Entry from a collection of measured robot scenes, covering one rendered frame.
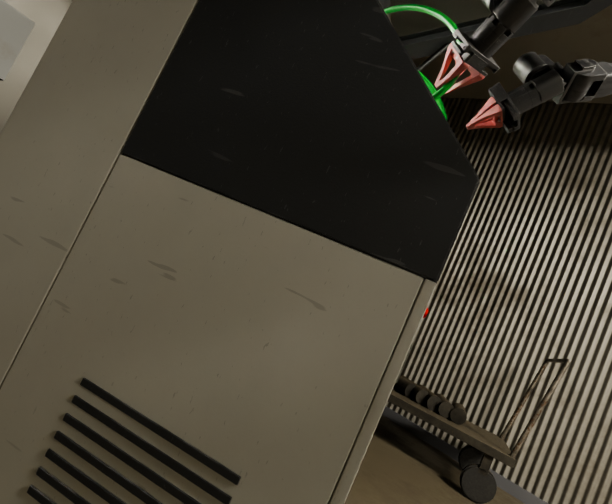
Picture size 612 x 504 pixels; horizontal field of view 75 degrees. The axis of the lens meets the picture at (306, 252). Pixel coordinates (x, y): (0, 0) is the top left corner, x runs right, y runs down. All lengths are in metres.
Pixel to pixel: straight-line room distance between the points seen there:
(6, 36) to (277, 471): 2.65
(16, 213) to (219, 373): 0.50
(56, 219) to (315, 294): 0.49
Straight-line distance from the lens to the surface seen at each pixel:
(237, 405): 0.63
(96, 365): 0.75
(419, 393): 2.93
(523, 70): 1.13
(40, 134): 0.94
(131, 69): 0.88
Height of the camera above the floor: 0.71
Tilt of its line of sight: 5 degrees up
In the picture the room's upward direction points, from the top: 25 degrees clockwise
